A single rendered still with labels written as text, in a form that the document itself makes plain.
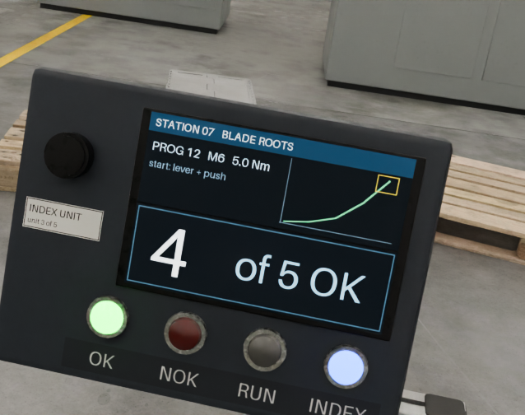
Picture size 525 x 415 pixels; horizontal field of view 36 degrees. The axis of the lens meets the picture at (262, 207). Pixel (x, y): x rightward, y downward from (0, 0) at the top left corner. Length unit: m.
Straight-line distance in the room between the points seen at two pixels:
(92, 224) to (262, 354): 0.13
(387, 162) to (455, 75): 6.03
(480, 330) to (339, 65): 3.70
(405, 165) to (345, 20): 5.87
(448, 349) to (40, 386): 1.37
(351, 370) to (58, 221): 0.20
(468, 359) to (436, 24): 3.94
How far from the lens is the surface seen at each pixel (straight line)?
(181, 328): 0.49
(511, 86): 6.62
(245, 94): 3.81
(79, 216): 0.51
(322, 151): 0.47
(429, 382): 2.66
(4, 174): 3.64
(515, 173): 4.54
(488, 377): 2.78
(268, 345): 0.49
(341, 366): 0.49
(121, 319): 0.50
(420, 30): 6.39
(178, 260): 0.49
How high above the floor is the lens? 1.37
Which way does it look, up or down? 22 degrees down
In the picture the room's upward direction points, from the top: 9 degrees clockwise
